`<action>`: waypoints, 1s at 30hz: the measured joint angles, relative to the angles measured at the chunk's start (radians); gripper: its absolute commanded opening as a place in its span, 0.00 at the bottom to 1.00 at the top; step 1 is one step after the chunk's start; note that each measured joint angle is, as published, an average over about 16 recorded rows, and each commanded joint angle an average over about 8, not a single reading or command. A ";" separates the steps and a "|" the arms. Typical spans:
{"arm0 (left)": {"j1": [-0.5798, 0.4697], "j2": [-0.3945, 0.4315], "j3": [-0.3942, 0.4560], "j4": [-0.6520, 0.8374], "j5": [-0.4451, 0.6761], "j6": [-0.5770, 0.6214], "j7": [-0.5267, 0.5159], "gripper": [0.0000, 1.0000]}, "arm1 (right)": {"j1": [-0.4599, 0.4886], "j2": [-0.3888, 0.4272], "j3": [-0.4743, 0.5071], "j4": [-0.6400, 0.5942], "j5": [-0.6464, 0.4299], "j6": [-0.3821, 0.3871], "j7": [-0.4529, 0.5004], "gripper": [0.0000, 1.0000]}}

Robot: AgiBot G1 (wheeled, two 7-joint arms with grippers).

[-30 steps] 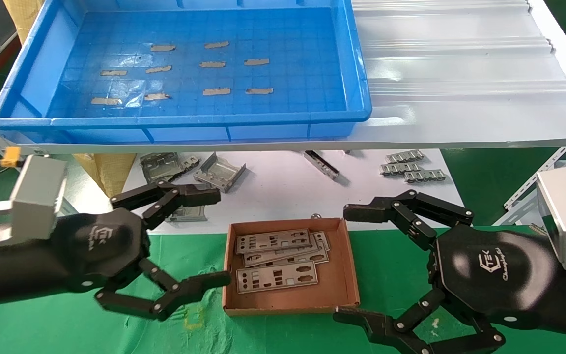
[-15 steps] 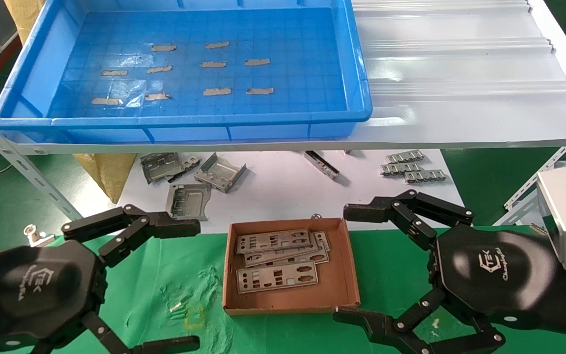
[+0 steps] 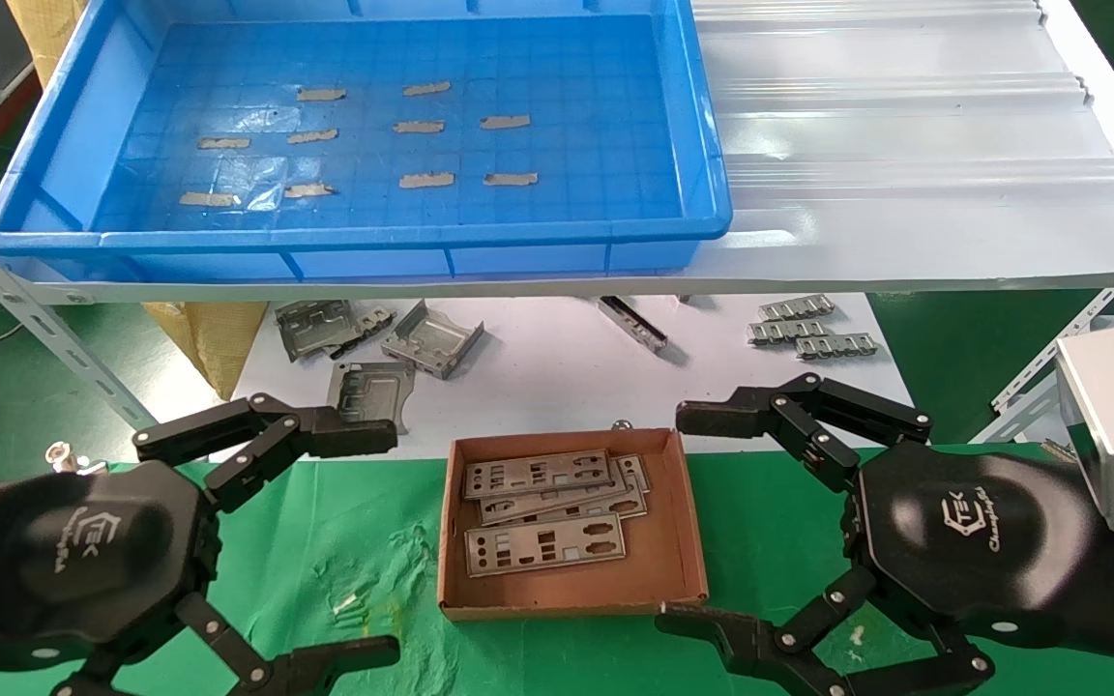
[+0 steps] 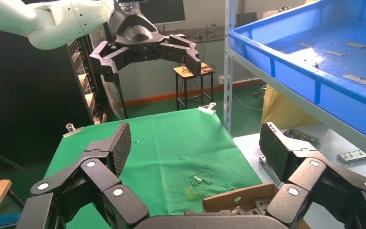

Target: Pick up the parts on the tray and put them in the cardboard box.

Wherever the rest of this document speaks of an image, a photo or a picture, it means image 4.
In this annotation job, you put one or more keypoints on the long narrow metal bracket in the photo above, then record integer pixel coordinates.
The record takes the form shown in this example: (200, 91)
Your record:
(303, 136)

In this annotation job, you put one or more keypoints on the yellow woven sack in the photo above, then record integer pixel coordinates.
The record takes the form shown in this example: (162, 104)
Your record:
(281, 110)

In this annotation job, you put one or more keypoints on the wooden top black stool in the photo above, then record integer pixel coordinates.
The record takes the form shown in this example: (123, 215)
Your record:
(180, 72)

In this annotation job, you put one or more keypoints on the black monitor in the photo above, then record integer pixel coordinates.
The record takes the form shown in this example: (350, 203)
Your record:
(162, 11)

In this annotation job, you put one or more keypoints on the blue plastic tray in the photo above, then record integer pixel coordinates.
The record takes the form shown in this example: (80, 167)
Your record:
(296, 72)

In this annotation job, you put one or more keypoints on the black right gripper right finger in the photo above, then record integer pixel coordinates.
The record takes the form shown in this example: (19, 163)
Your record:
(322, 189)

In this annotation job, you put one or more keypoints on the black server cabinet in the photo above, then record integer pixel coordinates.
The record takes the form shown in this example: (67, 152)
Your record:
(28, 94)

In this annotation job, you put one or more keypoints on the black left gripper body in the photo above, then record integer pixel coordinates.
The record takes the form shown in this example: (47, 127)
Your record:
(132, 33)

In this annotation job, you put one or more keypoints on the silver binder clip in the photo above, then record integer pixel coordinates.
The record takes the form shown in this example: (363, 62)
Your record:
(71, 130)
(209, 108)

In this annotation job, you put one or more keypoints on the thin metal bar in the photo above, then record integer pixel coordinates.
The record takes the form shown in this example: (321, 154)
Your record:
(269, 169)

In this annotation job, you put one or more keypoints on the small metal pin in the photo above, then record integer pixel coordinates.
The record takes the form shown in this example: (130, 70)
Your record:
(198, 179)

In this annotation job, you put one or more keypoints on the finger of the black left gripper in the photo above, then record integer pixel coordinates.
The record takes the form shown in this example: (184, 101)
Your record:
(107, 59)
(183, 50)

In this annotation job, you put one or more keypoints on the blue fibre bundle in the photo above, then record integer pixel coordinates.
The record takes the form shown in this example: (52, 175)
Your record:
(7, 218)

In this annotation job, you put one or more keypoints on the white wall socket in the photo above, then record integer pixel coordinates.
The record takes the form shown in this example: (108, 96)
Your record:
(221, 79)

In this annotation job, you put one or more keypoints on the dark desk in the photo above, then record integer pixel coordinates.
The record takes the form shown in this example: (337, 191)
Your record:
(208, 35)

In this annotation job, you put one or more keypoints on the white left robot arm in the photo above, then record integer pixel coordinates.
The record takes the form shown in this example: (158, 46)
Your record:
(44, 19)

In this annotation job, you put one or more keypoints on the worn tape strip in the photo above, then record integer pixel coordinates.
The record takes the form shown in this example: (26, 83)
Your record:
(356, 79)
(306, 45)
(356, 45)
(334, 53)

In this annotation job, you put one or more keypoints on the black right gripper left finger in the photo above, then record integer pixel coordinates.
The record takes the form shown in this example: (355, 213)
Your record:
(75, 189)

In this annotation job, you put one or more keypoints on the black box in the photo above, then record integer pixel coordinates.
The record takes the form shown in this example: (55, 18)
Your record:
(246, 18)

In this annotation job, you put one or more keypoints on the grey metal shelf rack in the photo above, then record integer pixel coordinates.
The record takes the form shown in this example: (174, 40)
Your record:
(228, 94)

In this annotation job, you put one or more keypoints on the small slotted metal plate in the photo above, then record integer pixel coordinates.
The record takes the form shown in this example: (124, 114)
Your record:
(353, 156)

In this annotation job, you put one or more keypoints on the green cloth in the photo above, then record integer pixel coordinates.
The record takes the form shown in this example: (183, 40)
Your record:
(170, 142)

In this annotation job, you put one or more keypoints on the brown cardboard box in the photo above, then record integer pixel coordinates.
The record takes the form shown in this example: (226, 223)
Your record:
(221, 197)

